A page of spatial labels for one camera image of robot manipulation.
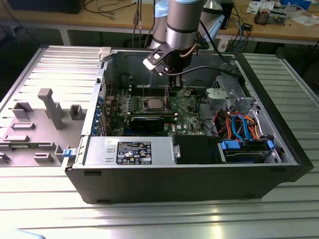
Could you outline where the large black monitor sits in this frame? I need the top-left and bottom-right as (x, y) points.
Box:
(7, 0), (87, 14)

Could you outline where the black side wrist camera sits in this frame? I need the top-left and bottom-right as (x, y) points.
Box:
(196, 37), (210, 50)

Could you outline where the hanging grey USB cable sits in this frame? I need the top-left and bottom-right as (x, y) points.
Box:
(139, 0), (143, 48)
(133, 0), (139, 48)

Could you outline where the beige plastic case latch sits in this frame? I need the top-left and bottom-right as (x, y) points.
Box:
(98, 47), (113, 63)

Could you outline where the green motherboard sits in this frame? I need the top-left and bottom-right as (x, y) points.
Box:
(103, 86), (207, 136)

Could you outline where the hard disk in blue carrier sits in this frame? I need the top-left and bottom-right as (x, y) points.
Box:
(218, 139), (275, 164)

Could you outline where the wooden desk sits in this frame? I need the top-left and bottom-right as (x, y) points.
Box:
(0, 0), (319, 47)

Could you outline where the pale blue rounded object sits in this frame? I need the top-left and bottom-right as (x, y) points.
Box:
(13, 228), (48, 239)

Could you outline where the copper finned heat sink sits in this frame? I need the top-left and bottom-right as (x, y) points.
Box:
(254, 7), (272, 25)

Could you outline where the grey power supply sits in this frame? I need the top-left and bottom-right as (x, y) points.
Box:
(84, 136), (175, 166)

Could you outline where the copper coloured gripper cable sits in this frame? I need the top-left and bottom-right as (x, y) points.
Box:
(180, 44), (197, 59)

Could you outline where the metal socket cover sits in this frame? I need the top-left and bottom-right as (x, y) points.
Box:
(144, 97), (170, 112)

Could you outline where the black PC case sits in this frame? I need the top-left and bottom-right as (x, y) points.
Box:
(61, 47), (315, 205)

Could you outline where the orange wire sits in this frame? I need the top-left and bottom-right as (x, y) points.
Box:
(215, 112), (235, 137)
(243, 114), (262, 140)

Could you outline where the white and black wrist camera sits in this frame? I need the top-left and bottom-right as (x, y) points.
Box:
(143, 47), (172, 75)

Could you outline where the metal drive cage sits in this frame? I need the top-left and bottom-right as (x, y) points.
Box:
(205, 62), (260, 114)

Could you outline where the black graphics card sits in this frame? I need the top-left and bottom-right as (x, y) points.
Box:
(109, 112), (178, 134)

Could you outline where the CPU socket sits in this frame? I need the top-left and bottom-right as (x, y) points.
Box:
(141, 96), (173, 113)

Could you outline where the grey parts rack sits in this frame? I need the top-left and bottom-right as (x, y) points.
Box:
(0, 88), (88, 167)

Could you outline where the dark camera cable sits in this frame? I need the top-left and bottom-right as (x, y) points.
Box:
(199, 21), (240, 75)
(164, 65), (241, 77)

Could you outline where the blue wire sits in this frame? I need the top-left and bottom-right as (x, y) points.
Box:
(230, 114), (254, 143)

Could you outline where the tall black desktop box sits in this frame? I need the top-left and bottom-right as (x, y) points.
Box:
(220, 0), (235, 30)

